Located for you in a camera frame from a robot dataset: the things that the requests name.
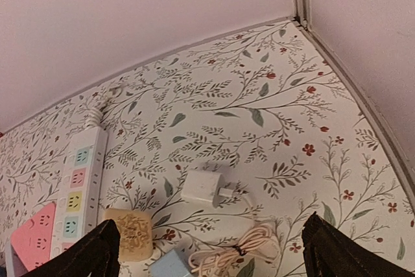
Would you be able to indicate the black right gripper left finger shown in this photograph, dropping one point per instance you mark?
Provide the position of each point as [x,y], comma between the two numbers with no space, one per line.
[96,254]

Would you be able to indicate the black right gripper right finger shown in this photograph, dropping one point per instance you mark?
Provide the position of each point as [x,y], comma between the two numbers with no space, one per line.
[328,252]

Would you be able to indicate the beige cube socket plug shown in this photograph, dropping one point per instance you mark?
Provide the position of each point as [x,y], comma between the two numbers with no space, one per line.
[135,229]

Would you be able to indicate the white power strip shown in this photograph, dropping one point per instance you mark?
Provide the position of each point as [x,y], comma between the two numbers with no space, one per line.
[78,197]

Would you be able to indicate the pink triangular socket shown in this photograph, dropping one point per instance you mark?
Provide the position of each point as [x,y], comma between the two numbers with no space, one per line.
[32,240]

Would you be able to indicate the grey-blue power strip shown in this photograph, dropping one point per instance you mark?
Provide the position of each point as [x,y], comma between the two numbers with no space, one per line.
[14,266]

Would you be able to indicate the light blue small adapter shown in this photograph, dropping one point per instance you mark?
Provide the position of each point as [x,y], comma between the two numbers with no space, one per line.
[170,264]

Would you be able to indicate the white small charger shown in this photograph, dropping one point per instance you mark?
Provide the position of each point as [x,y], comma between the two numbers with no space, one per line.
[209,188]

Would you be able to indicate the floral patterned table mat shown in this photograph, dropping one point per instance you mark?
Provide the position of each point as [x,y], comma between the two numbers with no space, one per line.
[263,108]

